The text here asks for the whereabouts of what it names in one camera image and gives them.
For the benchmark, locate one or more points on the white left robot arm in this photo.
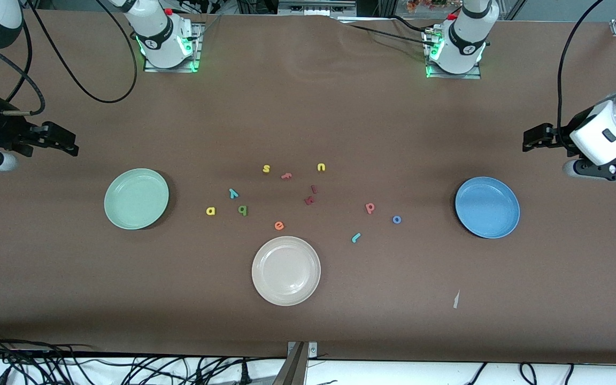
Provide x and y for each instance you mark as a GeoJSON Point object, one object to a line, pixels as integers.
{"type": "Point", "coordinates": [466, 43]}

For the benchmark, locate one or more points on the green letter b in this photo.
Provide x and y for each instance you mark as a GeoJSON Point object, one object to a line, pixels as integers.
{"type": "Point", "coordinates": [242, 210]}

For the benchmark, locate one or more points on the grey metal box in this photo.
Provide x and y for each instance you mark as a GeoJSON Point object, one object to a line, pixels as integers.
{"type": "Point", "coordinates": [313, 8]}

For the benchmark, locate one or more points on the red letter p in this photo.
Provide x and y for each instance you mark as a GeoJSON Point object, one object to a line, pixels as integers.
{"type": "Point", "coordinates": [370, 207]}

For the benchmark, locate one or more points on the beige plate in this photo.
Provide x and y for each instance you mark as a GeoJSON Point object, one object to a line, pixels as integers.
{"type": "Point", "coordinates": [286, 271]}

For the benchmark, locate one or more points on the aluminium profile bar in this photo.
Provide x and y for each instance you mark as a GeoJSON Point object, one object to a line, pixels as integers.
{"type": "Point", "coordinates": [292, 371]}

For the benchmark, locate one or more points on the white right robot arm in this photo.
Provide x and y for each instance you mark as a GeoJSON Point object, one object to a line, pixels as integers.
{"type": "Point", "coordinates": [161, 37]}

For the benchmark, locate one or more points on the blue plate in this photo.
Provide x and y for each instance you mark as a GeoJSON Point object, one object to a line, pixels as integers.
{"type": "Point", "coordinates": [487, 207]}

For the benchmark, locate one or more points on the metal table edge bracket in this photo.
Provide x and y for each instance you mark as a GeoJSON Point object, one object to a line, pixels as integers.
{"type": "Point", "coordinates": [312, 350]}

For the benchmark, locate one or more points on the orange artificial flowers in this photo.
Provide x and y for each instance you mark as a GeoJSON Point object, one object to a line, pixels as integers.
{"type": "Point", "coordinates": [420, 5]}

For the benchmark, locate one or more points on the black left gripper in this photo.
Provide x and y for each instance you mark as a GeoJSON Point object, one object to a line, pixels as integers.
{"type": "Point", "coordinates": [563, 131]}

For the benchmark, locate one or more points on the dark red letter k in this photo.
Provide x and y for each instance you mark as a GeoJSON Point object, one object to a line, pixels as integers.
{"type": "Point", "coordinates": [309, 200]}

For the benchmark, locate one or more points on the green plate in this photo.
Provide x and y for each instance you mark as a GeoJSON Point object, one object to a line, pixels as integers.
{"type": "Point", "coordinates": [137, 199]}

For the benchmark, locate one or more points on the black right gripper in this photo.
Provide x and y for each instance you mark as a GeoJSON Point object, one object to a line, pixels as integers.
{"type": "Point", "coordinates": [4, 130]}

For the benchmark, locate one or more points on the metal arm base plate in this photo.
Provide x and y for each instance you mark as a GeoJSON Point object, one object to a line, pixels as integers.
{"type": "Point", "coordinates": [171, 70]}
{"type": "Point", "coordinates": [455, 76]}

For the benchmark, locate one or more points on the white paper scrap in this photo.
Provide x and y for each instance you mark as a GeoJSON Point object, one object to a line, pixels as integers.
{"type": "Point", "coordinates": [456, 300]}

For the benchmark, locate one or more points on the teal letter y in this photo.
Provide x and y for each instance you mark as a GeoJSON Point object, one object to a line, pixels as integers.
{"type": "Point", "coordinates": [233, 193]}

